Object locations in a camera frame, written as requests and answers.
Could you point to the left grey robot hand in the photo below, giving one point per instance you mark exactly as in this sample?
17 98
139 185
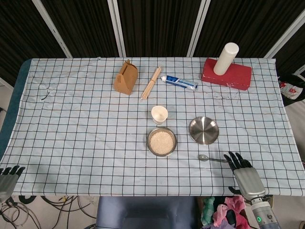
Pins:
6 182

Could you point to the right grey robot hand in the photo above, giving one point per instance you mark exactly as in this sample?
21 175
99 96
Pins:
249 180

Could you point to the metal spoon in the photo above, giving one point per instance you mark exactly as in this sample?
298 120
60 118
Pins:
203 157

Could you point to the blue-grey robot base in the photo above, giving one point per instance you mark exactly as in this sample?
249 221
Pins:
147 212

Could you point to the white paper cup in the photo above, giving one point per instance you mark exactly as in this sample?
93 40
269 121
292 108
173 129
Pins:
159 114

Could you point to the pink cloth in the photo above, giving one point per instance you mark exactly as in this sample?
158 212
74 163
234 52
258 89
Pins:
220 212

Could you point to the green cloth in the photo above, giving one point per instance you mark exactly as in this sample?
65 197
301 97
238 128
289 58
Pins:
207 210

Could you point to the steel plate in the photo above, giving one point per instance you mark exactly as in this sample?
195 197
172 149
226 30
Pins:
203 130

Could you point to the blue checkered tablecloth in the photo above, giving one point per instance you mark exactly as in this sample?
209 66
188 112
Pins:
83 143

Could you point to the red block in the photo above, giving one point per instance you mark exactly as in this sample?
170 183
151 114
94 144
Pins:
234 76

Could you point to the steel bowl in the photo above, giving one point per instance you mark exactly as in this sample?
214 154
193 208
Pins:
148 143

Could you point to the blue white toothpaste tube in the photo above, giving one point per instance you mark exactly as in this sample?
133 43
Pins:
179 82

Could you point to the white cylinder bottle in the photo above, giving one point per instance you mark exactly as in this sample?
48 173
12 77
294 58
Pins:
225 59

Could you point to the bundle of wooden sticks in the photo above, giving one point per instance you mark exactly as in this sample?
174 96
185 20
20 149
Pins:
150 83

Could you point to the brown paper gable box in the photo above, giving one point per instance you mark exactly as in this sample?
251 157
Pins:
126 80

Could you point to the white partition post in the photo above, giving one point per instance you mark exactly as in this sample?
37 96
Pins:
53 31
117 31
197 31
286 35

